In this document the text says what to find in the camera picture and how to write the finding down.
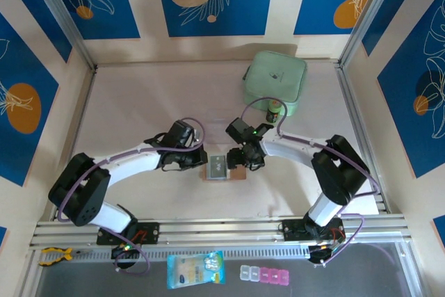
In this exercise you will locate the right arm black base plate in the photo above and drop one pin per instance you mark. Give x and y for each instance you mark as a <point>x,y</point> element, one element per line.
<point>292,231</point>

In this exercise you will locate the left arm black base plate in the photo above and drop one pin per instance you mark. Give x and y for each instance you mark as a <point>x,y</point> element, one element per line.
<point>153,232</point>

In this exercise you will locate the pink leather card holder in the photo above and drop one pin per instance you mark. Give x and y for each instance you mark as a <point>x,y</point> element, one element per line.
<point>240,173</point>

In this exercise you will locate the small dark bottle green cap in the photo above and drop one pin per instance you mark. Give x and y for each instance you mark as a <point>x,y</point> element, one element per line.
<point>273,111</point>

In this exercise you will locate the aluminium frame post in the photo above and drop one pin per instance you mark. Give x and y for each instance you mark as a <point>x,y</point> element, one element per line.
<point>63,15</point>
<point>371,15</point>

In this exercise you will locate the white pink pill organizer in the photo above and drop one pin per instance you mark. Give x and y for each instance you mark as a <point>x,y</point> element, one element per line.
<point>264,275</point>

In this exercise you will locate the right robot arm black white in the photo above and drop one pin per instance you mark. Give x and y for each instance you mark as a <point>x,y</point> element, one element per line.
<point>337,178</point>

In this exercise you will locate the black VIP card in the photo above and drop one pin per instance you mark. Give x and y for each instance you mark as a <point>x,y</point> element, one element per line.
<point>217,167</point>

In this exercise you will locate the aluminium front rail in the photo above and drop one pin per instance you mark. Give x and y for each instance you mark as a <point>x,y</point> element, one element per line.
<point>222,227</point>

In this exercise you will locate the mint green zip pouch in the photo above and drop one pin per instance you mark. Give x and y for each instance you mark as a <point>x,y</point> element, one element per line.
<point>274,78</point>

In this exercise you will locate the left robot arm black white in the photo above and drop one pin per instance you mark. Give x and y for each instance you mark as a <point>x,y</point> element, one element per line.
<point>87,199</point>

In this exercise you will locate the aluminium side rail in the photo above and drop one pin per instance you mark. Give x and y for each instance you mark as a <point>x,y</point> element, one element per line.
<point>350,102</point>
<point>84,102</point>

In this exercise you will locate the blue wet wipes packet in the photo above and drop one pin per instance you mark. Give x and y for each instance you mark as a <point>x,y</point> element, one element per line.
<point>196,270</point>

